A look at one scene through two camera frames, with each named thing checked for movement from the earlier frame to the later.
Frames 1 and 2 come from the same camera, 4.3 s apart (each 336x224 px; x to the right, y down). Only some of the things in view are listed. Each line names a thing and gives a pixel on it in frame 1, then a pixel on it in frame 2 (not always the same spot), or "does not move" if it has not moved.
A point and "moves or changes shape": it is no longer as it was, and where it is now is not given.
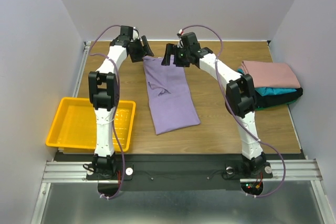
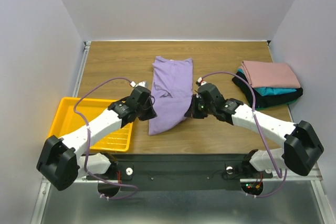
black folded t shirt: x=271 y=100 does not move
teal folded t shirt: x=269 y=91 does not move
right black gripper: x=171 y=54 to x=195 y=107
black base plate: x=178 y=171 does not move
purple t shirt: x=172 y=106 moves or changes shape
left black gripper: x=139 y=57 to x=151 y=114
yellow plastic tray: x=75 y=126 does not move
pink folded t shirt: x=270 y=75 does not move
